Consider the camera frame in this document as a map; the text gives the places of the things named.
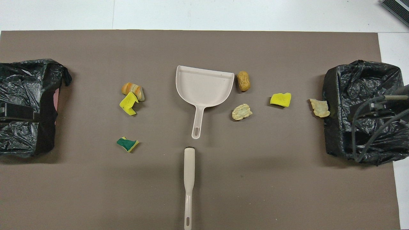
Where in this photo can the orange striped sponge piece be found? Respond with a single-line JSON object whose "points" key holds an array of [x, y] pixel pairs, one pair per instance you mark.
{"points": [[131, 88]]}

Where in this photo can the yellow sponge block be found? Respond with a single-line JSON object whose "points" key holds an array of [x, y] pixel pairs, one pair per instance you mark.
{"points": [[280, 99]]}

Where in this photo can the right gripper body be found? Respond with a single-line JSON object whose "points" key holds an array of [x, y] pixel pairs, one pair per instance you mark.
{"points": [[377, 111]]}

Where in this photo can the black bag-lined trash bin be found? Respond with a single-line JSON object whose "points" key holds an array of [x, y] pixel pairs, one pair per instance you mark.
{"points": [[19, 80], [367, 80]]}

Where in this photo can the green and yellow sponge piece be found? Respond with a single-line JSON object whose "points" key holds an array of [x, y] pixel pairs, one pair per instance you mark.
{"points": [[127, 144]]}

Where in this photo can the beige plastic dustpan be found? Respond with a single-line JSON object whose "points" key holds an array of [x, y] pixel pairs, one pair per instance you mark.
{"points": [[204, 86]]}

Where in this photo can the pale beige piece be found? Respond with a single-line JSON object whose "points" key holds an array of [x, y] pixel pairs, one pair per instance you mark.
{"points": [[241, 111]]}

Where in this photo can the bent yellow sponge piece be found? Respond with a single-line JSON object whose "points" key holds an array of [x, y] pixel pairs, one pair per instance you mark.
{"points": [[127, 103]]}

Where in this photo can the pale striped sponge chip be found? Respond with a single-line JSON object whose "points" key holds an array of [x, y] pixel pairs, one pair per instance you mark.
{"points": [[319, 108]]}

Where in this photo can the brown table mat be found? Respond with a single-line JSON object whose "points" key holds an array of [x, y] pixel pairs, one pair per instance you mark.
{"points": [[191, 48]]}

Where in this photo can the grey ribbed object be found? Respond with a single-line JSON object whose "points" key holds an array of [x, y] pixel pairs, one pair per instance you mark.
{"points": [[399, 8]]}

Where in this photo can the brown oval sponge piece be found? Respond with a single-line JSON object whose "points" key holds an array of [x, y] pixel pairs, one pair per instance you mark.
{"points": [[243, 80]]}

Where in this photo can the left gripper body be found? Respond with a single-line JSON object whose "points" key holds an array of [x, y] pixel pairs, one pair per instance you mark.
{"points": [[16, 111]]}

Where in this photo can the beige hand brush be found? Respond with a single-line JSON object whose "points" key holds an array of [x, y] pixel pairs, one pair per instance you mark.
{"points": [[189, 166]]}

